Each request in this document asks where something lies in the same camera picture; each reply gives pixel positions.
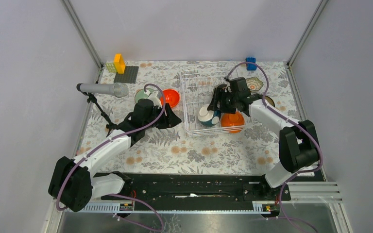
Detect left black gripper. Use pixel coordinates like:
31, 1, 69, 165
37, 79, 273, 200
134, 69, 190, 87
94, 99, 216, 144
143, 102, 182, 130

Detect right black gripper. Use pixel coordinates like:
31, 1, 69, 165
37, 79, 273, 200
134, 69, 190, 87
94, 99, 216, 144
207, 88, 238, 115

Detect orange bowl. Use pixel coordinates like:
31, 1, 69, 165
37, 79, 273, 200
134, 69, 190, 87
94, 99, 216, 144
160, 89, 180, 108
220, 111, 245, 133

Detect teal and white bowl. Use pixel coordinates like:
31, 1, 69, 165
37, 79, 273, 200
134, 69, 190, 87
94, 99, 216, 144
197, 104, 221, 127

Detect small white floral bowl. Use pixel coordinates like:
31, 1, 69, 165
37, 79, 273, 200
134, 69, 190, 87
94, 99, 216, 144
246, 76, 264, 92

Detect mint green bowl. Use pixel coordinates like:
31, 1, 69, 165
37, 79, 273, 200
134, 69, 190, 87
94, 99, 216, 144
134, 88, 152, 103

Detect blue glazed bowl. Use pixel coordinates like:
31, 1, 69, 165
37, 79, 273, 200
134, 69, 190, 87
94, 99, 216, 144
264, 96, 275, 107

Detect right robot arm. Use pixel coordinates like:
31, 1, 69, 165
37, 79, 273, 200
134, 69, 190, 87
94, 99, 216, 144
208, 77, 322, 200

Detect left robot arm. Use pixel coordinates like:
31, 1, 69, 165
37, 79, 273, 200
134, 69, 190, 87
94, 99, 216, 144
48, 99, 182, 212

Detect blue building block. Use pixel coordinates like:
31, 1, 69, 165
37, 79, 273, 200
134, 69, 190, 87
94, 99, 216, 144
245, 57, 257, 71

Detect silver microphone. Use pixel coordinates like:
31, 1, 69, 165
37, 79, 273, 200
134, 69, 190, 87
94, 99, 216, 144
76, 83, 129, 98

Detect grey building baseplate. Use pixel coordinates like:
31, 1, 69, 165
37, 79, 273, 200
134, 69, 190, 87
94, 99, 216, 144
114, 66, 139, 84

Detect yellow building block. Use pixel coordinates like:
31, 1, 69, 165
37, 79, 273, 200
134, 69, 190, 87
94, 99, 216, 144
113, 53, 126, 74

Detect light green building block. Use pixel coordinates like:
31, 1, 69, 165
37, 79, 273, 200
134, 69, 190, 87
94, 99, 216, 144
105, 63, 117, 73

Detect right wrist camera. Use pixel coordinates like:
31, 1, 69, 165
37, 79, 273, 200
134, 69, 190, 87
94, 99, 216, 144
224, 77, 233, 94

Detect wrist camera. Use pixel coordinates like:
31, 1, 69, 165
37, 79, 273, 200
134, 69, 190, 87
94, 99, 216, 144
144, 90, 162, 108
224, 77, 233, 94

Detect white wire dish rack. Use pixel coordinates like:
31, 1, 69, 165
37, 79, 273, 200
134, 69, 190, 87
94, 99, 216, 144
180, 67, 254, 137

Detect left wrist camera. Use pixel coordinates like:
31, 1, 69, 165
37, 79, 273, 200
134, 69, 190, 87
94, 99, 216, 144
144, 90, 162, 108

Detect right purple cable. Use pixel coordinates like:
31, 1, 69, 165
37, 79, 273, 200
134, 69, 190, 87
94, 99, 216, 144
225, 62, 324, 233

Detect purple cable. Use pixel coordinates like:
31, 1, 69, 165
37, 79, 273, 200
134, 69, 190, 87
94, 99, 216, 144
55, 83, 167, 233
225, 62, 324, 233

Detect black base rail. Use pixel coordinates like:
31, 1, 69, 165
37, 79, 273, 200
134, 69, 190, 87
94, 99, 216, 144
119, 173, 291, 211

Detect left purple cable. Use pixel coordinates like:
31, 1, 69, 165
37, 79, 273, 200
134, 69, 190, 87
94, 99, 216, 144
55, 83, 167, 233

